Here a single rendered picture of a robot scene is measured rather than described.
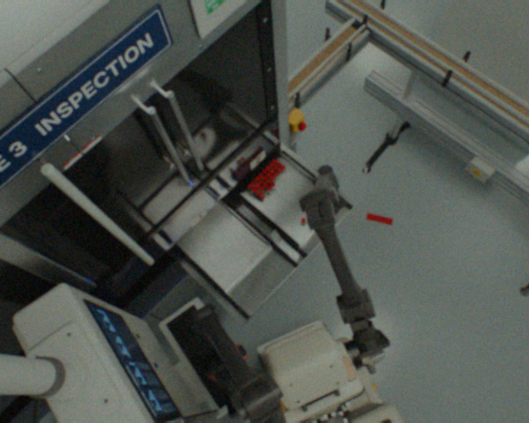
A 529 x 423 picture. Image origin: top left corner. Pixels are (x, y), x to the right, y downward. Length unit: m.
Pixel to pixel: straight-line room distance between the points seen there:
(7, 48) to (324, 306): 2.21
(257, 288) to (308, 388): 0.62
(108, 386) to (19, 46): 0.78
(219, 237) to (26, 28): 1.23
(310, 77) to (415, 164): 1.19
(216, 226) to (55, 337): 0.93
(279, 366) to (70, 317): 0.58
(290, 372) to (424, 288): 1.66
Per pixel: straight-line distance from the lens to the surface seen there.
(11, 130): 1.05
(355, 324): 1.55
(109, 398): 1.27
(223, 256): 1.99
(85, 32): 1.02
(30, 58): 1.00
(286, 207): 2.03
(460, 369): 2.92
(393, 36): 2.48
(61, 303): 1.39
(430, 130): 2.75
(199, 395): 2.01
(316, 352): 1.40
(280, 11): 1.48
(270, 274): 1.95
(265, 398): 1.17
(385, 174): 3.12
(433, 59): 2.39
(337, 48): 2.40
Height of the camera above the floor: 2.78
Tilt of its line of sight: 69 degrees down
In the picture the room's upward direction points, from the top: 10 degrees counter-clockwise
